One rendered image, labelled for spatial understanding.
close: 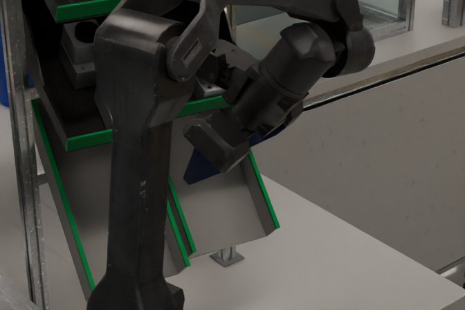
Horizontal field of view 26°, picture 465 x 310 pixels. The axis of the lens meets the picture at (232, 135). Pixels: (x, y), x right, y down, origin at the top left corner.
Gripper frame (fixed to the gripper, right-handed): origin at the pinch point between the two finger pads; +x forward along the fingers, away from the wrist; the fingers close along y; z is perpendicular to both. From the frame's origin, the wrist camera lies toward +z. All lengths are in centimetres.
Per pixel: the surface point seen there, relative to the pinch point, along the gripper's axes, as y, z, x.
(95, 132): -0.3, 12.5, 11.1
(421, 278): -43, -30, 19
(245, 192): -24.5, -3.3, 18.4
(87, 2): 1.2, 21.8, -1.8
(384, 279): -40, -27, 22
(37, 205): -3.5, 13.8, 28.7
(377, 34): -138, 8, 35
